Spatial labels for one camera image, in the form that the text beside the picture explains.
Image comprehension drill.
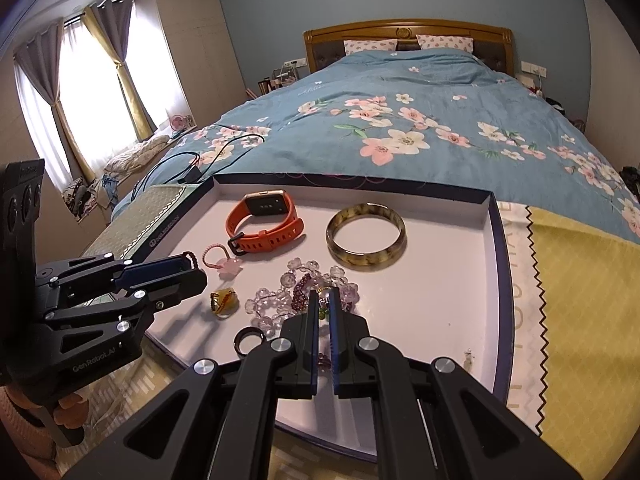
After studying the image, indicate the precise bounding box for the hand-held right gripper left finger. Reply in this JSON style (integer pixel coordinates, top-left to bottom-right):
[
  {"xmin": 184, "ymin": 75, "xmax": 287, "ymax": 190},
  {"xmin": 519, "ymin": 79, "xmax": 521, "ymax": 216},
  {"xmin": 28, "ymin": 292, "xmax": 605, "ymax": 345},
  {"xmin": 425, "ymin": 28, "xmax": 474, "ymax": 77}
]
[{"xmin": 62, "ymin": 290, "xmax": 321, "ymax": 480}]

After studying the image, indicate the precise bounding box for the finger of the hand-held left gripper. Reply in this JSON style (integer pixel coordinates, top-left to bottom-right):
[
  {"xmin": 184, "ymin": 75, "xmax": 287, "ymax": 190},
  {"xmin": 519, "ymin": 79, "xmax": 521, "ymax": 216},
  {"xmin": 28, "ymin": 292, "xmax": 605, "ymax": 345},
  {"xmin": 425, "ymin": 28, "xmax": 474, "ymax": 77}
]
[
  {"xmin": 35, "ymin": 253, "xmax": 196, "ymax": 294},
  {"xmin": 44, "ymin": 270, "xmax": 209, "ymax": 324}
]

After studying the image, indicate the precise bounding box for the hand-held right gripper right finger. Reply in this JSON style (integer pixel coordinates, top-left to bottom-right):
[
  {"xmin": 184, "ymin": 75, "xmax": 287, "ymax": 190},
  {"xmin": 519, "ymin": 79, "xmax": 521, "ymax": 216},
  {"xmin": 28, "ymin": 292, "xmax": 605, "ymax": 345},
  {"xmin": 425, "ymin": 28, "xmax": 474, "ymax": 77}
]
[{"xmin": 328, "ymin": 290, "xmax": 583, "ymax": 480}]

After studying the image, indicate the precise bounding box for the amber stone ring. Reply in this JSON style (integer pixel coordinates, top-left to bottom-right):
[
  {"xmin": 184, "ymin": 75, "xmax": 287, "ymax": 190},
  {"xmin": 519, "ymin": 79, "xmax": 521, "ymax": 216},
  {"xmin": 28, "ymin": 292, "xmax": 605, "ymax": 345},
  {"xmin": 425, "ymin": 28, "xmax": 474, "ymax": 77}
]
[{"xmin": 210, "ymin": 287, "xmax": 240, "ymax": 318}]

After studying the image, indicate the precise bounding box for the pink cord ring with charm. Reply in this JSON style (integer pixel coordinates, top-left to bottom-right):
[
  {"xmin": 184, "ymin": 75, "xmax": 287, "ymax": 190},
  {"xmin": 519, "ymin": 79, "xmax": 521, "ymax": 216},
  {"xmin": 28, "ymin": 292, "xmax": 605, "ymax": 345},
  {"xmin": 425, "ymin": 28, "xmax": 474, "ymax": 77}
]
[{"xmin": 202, "ymin": 242, "xmax": 244, "ymax": 278}]

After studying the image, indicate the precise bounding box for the purple beaded bracelet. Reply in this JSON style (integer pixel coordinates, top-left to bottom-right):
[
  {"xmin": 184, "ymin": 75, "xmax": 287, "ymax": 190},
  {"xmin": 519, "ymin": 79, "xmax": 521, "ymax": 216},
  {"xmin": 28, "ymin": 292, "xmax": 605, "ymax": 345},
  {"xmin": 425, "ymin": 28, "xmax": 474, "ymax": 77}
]
[{"xmin": 291, "ymin": 274, "xmax": 333, "ymax": 373}]

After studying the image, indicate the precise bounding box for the clear crystal bead bracelet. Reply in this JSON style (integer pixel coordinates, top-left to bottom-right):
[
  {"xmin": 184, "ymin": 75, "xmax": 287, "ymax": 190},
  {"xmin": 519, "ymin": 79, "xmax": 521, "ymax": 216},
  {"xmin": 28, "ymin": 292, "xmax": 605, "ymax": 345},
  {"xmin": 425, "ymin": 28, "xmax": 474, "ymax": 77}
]
[{"xmin": 248, "ymin": 282, "xmax": 301, "ymax": 339}]

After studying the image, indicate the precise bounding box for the pale purple crystal bracelet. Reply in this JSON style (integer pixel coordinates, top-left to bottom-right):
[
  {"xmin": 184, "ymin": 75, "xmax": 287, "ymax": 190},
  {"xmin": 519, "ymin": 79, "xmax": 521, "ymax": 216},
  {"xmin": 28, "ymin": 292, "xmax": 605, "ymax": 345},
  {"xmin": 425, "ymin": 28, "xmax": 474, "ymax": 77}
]
[{"xmin": 280, "ymin": 256, "xmax": 361, "ymax": 308}]

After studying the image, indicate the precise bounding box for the black ring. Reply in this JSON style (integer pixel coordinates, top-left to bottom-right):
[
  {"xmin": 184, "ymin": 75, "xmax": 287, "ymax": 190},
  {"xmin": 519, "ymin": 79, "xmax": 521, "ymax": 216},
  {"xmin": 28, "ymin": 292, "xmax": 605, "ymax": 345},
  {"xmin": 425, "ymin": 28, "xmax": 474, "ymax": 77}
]
[{"xmin": 235, "ymin": 326, "xmax": 264, "ymax": 358}]

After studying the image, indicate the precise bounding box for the white box lid tray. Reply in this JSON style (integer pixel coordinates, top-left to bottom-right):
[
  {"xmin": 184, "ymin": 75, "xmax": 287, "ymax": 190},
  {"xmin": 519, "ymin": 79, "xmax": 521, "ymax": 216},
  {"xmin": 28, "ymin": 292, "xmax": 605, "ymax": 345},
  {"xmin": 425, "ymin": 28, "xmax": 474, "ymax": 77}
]
[{"xmin": 137, "ymin": 174, "xmax": 516, "ymax": 463}]

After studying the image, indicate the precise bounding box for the person's left forearm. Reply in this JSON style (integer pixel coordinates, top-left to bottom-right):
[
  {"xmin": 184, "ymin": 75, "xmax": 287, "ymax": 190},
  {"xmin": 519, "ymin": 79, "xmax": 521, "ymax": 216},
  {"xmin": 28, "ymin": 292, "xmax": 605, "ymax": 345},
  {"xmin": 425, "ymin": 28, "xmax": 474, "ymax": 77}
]
[{"xmin": 0, "ymin": 387, "xmax": 56, "ymax": 466}]

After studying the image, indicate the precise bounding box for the person's left hand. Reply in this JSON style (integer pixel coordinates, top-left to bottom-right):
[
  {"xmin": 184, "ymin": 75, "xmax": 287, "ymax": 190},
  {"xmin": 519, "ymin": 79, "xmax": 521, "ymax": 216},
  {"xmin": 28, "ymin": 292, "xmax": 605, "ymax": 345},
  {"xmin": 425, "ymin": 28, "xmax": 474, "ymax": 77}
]
[{"xmin": 55, "ymin": 393, "xmax": 87, "ymax": 428}]

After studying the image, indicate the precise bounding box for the green patterned mat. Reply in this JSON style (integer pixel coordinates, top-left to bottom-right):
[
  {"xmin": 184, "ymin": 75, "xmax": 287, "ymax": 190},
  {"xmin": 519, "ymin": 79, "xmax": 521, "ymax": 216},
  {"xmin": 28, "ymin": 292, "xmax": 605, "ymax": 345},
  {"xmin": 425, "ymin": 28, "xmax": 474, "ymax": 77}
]
[{"xmin": 85, "ymin": 184, "xmax": 201, "ymax": 266}]

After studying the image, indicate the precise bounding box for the pile of clothes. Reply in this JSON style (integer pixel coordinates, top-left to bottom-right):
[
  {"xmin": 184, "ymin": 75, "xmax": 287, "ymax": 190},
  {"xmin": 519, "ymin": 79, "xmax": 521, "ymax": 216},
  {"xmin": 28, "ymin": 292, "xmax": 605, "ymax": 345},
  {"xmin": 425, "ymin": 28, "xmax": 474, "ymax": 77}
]
[{"xmin": 60, "ymin": 172, "xmax": 121, "ymax": 221}]

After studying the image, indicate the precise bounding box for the tortoiseshell bangle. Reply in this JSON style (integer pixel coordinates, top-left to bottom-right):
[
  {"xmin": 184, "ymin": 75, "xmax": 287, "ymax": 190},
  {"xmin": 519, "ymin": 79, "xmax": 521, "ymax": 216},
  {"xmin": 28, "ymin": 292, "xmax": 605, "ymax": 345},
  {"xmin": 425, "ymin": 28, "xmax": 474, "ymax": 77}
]
[{"xmin": 325, "ymin": 202, "xmax": 407, "ymax": 270}]

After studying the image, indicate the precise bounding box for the orange smartwatch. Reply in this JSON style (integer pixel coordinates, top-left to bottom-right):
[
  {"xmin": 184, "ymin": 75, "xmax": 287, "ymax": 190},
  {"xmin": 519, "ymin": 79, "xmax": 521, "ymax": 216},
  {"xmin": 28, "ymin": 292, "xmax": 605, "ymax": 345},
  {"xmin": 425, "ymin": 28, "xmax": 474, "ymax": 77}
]
[{"xmin": 226, "ymin": 189, "xmax": 306, "ymax": 256}]

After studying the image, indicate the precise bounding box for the white quilt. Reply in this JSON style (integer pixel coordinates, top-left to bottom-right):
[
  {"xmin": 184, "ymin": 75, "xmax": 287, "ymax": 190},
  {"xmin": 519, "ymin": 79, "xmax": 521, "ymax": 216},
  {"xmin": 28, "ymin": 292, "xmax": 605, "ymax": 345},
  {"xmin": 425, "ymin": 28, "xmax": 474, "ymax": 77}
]
[{"xmin": 105, "ymin": 135, "xmax": 171, "ymax": 173}]

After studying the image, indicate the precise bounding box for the group of cosmetic bottles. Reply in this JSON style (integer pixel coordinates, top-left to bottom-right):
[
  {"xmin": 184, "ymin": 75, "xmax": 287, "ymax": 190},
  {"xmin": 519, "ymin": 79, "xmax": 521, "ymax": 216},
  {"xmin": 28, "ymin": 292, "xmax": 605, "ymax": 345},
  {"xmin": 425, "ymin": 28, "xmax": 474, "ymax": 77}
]
[{"xmin": 257, "ymin": 62, "xmax": 301, "ymax": 96}]

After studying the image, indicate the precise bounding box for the grey and gold curtain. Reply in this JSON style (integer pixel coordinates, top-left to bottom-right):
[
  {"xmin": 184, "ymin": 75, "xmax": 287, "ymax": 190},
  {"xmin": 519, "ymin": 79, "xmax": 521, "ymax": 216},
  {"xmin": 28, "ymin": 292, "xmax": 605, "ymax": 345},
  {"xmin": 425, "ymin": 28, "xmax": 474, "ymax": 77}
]
[
  {"xmin": 12, "ymin": 25, "xmax": 96, "ymax": 183},
  {"xmin": 80, "ymin": 0, "xmax": 158, "ymax": 141}
]

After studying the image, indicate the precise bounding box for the yellow cloth with white border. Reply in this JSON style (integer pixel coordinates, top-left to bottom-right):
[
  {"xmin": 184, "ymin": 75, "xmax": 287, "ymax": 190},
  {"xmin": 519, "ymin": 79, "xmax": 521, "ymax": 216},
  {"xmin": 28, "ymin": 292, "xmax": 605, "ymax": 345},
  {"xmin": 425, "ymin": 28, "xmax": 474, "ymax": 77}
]
[{"xmin": 507, "ymin": 200, "xmax": 640, "ymax": 461}]

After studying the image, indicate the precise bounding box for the blue floral duvet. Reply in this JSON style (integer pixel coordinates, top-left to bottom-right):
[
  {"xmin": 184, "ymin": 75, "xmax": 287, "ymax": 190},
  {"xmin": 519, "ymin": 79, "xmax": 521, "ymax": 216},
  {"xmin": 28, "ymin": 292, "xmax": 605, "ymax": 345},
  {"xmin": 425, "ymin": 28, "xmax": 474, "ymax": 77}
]
[{"xmin": 112, "ymin": 50, "xmax": 640, "ymax": 246}]

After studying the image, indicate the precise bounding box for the white dotted pillow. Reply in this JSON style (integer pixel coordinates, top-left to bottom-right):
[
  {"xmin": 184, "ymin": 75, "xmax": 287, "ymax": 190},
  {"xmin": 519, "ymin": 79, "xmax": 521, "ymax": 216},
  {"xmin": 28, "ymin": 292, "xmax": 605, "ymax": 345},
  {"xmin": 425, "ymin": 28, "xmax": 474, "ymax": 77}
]
[
  {"xmin": 344, "ymin": 38, "xmax": 399, "ymax": 56},
  {"xmin": 416, "ymin": 34, "xmax": 475, "ymax": 52}
]

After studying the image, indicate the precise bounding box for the wooden headboard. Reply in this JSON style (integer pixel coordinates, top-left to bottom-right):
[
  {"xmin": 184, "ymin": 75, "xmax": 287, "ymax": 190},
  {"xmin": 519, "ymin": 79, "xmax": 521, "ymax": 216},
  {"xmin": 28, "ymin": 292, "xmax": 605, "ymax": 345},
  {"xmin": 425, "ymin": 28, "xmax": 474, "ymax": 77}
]
[{"xmin": 303, "ymin": 19, "xmax": 516, "ymax": 78}]

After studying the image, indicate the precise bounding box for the black charger cable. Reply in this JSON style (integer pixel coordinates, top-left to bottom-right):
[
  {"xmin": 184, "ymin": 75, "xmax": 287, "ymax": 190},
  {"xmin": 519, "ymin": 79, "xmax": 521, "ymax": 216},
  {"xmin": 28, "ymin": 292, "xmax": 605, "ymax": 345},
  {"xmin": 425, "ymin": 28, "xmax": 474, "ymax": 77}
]
[{"xmin": 131, "ymin": 133, "xmax": 266, "ymax": 206}]

